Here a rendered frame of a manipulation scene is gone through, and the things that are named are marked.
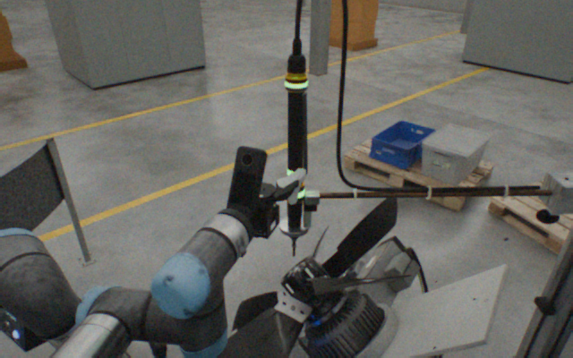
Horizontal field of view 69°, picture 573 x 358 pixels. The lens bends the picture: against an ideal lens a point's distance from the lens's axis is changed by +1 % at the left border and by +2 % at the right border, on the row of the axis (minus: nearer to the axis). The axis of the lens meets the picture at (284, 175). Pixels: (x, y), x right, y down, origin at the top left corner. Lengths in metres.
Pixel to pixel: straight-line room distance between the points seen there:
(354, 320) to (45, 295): 0.72
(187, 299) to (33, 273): 0.43
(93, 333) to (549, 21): 7.72
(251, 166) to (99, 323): 0.31
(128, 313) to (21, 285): 0.30
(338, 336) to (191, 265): 0.67
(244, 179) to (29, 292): 0.46
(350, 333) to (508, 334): 1.88
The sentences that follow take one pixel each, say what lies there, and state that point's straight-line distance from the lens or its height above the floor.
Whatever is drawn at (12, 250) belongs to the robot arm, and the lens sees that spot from 0.98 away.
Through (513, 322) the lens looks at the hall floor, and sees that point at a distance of 3.03.
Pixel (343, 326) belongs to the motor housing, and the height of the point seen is 1.17.
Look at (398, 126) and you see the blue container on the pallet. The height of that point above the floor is 0.30.
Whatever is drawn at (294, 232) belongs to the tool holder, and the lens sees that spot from 0.95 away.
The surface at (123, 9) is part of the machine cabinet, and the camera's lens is 6.97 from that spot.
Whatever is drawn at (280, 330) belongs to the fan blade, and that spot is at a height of 1.19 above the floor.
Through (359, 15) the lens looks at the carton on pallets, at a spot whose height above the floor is 0.66.
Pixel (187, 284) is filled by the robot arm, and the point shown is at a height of 1.67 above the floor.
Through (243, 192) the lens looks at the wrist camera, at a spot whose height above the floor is 1.69.
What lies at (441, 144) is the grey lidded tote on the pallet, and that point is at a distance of 3.87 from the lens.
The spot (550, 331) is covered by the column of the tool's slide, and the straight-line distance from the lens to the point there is 1.39.
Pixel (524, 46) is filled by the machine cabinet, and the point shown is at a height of 0.45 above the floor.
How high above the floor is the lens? 2.05
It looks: 30 degrees down
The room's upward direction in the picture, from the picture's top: straight up
